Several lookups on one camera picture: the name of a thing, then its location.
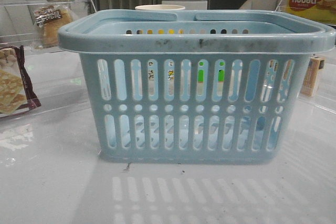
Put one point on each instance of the clear acrylic left shelf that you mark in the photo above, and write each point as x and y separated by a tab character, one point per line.
55	76

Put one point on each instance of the beige chair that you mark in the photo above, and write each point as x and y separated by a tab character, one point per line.
262	4

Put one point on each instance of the packaged bread slice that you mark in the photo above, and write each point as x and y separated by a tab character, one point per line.
48	20

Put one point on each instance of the clear acrylic right shelf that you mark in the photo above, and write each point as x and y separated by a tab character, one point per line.
318	88

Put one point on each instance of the clear acrylic shelf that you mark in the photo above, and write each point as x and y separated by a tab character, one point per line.
318	88
55	76

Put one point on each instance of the light blue plastic basket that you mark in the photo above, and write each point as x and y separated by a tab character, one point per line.
193	86

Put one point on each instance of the yellow popcorn paper cup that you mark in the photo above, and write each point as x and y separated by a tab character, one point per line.
160	7

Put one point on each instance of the brown cracker snack bag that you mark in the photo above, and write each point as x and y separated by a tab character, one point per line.
17	94

